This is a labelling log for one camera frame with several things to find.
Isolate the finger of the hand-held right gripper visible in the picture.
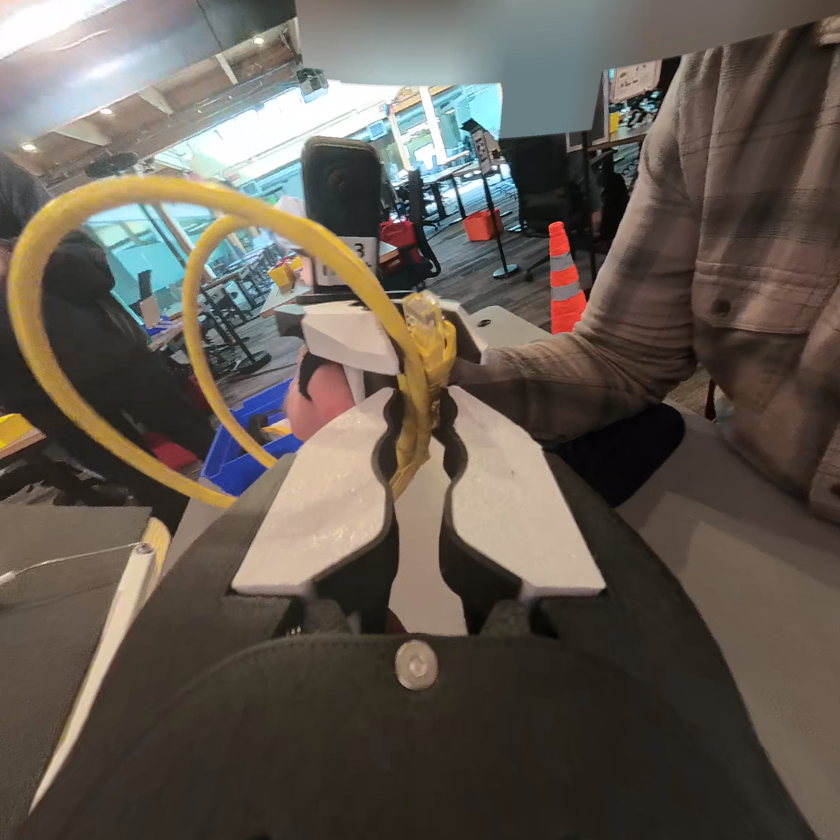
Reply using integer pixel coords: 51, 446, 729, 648
440, 298, 489, 371
273, 300, 403, 379

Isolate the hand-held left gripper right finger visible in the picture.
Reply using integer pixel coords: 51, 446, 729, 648
440, 385, 607, 601

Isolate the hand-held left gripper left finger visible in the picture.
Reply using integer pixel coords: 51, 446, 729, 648
233, 390, 400, 595

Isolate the blue plastic bin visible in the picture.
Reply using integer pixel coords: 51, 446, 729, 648
201, 377, 307, 498

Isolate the yellow cable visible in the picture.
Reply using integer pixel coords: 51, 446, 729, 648
6, 174, 459, 511

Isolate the person's right forearm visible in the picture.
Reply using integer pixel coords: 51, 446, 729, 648
451, 306, 686, 450

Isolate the person's right hand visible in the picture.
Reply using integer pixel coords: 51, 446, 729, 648
285, 346, 366, 443

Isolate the black office chair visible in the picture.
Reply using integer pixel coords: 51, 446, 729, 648
503, 132, 607, 253
390, 168, 450, 287

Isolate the orange bin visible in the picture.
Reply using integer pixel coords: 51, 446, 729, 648
462, 206, 505, 244

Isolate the orange traffic cone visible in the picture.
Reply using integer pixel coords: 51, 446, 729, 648
546, 220, 590, 337

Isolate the red bag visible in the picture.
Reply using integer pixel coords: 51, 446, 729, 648
142, 437, 200, 472

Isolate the black wood-rimmed board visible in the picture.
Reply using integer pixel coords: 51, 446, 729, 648
0, 503, 174, 830

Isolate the person's plaid shirt torso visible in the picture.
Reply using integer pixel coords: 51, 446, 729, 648
575, 16, 840, 529

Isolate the thin wire with white tip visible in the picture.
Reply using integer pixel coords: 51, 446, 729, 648
0, 540, 148, 588

